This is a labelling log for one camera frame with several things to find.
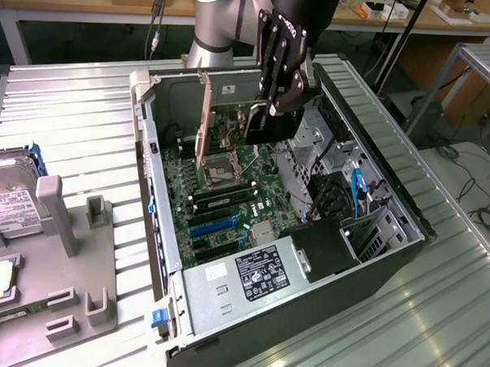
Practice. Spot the black stand pole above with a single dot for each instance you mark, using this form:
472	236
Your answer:
401	40

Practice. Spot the blue case latch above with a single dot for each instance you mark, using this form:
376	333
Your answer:
159	319

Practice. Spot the silver chipset heatsink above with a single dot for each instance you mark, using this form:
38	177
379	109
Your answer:
262	231

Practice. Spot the white and orange box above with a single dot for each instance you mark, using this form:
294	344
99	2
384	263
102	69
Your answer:
395	13

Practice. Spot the green GPU card black shroud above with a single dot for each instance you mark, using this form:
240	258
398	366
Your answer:
272	128

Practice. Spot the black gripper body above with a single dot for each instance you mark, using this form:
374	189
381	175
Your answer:
305	11

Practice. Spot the white flat box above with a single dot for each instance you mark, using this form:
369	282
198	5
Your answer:
452	11

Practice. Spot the blue expansion slot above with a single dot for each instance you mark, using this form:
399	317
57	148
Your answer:
208	231

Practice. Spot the black plastic air duct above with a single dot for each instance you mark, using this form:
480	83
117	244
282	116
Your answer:
319	252

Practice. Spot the black open PC case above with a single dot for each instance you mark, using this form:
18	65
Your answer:
324	317

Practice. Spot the silver hard disk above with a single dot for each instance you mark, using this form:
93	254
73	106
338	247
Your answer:
8	205

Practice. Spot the grey power supply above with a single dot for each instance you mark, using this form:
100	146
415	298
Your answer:
207	312

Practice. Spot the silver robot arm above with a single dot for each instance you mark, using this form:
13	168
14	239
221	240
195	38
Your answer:
219	32

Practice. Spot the short black expansion slot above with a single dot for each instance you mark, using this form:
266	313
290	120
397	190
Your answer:
202	242

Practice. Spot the perforated silver disk bay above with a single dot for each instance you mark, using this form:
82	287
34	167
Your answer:
381	234

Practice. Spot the grey plastic parts rack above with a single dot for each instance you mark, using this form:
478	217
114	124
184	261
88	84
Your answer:
83	266

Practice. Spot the black power supply label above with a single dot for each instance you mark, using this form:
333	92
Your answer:
261	273

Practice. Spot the green Dell motherboard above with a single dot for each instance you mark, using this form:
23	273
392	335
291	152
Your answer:
264	196

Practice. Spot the black equipment box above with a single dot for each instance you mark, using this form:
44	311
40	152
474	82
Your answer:
415	109

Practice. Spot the CPU socket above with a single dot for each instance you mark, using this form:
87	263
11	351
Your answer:
219	174

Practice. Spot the green RAM stick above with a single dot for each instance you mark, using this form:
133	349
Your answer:
20	308

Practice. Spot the metal socket cover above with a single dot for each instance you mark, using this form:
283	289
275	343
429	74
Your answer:
241	163

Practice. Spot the wooden desk white legs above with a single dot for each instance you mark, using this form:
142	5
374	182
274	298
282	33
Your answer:
33	1

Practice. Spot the long black expansion slot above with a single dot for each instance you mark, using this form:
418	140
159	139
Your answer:
208	222
217	254

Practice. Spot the silver drive cage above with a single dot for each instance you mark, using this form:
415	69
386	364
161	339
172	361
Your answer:
304	137

